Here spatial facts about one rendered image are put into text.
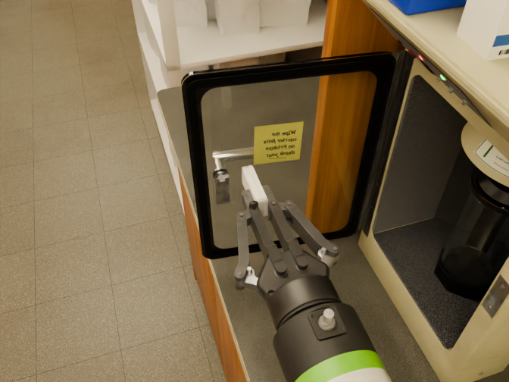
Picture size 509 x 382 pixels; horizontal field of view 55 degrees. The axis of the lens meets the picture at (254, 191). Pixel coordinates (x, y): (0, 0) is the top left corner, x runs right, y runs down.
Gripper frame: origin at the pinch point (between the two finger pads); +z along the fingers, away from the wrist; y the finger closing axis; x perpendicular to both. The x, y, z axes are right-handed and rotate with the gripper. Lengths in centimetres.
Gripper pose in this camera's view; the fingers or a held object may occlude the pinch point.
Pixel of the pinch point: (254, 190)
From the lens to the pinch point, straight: 64.4
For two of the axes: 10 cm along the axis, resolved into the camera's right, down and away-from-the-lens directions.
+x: 0.0, 7.0, 7.1
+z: -3.0, -6.8, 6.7
